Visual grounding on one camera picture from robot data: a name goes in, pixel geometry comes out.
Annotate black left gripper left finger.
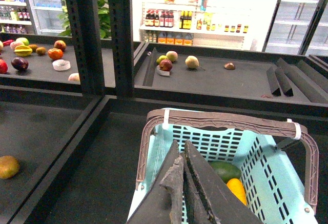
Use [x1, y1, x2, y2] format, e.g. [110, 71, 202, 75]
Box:
[127, 141, 184, 223]

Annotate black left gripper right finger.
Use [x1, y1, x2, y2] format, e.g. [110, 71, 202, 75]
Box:
[184, 140, 262, 223]

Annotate yellow mango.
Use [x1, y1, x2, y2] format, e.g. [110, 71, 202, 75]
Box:
[227, 178, 247, 206]

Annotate green avocado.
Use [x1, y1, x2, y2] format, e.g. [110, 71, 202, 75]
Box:
[209, 161, 241, 183]

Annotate light teal plastic basket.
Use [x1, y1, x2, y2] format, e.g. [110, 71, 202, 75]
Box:
[130, 108, 319, 223]

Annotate yellow green pear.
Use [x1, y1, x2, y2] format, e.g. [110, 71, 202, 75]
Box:
[185, 55, 204, 70]

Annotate dark red apple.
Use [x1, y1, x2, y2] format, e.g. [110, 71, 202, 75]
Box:
[159, 59, 173, 71]

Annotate white grocery shelf with bottles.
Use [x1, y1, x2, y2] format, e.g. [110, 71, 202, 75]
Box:
[139, 0, 255, 50]

